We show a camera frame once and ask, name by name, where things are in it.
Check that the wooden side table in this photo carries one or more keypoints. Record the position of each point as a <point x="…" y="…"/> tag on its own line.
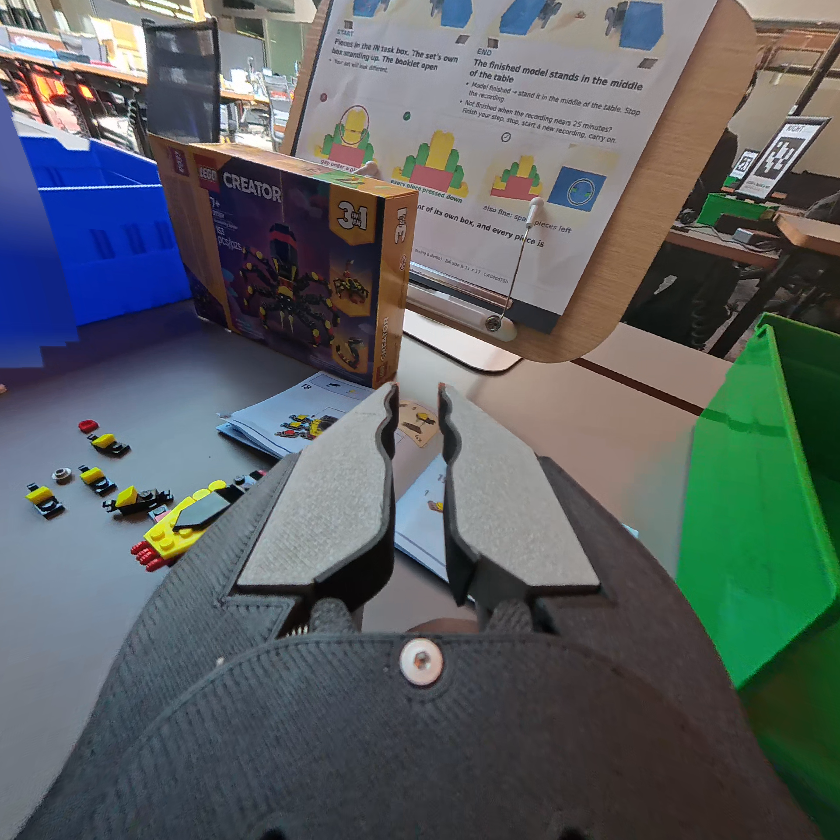
<point x="722" y="243"/>

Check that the printed instruction sheet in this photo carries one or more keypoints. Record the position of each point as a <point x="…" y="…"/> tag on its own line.
<point x="525" y="98"/>

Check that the yellow black lego spider body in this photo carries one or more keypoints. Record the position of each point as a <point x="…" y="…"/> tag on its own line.
<point x="177" y="525"/>

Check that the grey round lego stud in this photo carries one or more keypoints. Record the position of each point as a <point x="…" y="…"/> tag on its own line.
<point x="62" y="474"/>

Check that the black white tag sign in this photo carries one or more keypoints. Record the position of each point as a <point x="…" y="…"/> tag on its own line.
<point x="787" y="154"/>

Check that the black mesh office chair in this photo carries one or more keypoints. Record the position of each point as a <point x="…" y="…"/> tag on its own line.
<point x="184" y="79"/>

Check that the small yellow black lego assembly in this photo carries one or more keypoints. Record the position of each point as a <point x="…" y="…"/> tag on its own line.
<point x="44" y="500"/>
<point x="97" y="479"/>
<point x="108" y="443"/>

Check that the metal storage shelving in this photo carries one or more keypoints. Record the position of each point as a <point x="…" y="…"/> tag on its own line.
<point x="65" y="59"/>

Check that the purple yellow lego set box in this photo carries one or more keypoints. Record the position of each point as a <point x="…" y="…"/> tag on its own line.
<point x="282" y="262"/>

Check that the yellow black lego leg assembly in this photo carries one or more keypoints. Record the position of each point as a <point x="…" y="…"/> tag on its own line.
<point x="134" y="499"/>

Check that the grey office chair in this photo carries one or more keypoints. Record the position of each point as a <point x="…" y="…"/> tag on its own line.
<point x="275" y="105"/>

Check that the green plastic bin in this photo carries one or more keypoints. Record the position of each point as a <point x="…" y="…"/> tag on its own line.
<point x="761" y="492"/>

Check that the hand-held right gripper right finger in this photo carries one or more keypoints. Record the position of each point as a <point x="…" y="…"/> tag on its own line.
<point x="518" y="518"/>

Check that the blue plastic bin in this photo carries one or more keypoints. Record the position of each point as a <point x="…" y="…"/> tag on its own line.
<point x="118" y="229"/>

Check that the small green bin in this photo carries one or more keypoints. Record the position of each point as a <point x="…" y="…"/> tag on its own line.
<point x="735" y="213"/>

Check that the wooden document stand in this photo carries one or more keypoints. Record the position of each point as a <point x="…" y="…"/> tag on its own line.
<point x="676" y="197"/>

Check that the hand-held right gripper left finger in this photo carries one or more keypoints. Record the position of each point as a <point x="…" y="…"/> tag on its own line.
<point x="321" y="518"/>

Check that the lego instruction booklet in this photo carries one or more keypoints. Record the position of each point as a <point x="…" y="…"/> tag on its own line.
<point x="275" y="420"/>

